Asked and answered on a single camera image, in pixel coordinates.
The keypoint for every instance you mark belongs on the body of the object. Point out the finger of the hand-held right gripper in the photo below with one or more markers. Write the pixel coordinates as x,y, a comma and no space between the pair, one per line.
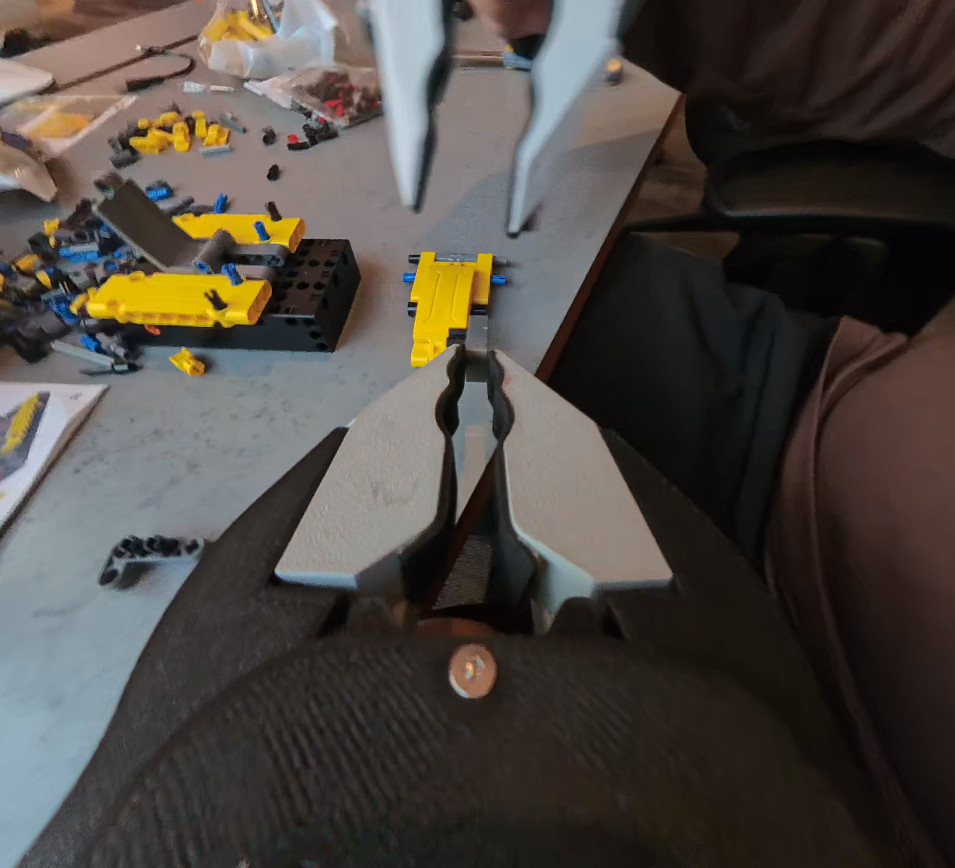
411,18
582,3

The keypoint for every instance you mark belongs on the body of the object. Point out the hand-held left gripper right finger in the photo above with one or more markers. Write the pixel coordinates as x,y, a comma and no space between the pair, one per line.
590,510

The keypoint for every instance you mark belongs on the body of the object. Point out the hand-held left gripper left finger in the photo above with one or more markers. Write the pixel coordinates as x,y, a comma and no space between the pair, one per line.
366,510

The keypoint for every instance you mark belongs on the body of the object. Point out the small grey pin beam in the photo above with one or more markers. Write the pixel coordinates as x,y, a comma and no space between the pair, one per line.
476,364

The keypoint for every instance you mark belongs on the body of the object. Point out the yellow brick panel piece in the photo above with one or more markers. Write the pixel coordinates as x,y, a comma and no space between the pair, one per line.
448,301

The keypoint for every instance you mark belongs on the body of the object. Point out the yellow black brick vehicle model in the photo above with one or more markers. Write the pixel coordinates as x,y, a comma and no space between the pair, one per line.
179,298

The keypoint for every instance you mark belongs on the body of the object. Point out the grey desk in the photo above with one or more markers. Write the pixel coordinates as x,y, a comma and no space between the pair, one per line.
254,465

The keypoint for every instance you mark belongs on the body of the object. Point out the bag of red black parts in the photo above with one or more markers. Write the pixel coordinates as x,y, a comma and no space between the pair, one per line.
321,95

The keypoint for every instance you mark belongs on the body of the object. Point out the clear plastic bag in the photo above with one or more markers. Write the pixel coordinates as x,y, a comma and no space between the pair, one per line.
291,33

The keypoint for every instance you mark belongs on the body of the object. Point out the small yellow connector brick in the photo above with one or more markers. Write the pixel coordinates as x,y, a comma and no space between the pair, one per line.
187,361

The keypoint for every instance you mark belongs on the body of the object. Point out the cluster of yellow bricks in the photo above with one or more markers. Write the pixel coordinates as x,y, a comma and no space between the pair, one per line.
149,142

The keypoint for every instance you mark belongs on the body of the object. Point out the building instruction booklet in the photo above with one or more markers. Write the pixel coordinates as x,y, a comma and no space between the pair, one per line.
38,435

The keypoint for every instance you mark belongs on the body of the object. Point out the pile of small bricks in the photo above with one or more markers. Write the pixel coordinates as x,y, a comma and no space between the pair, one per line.
45,286

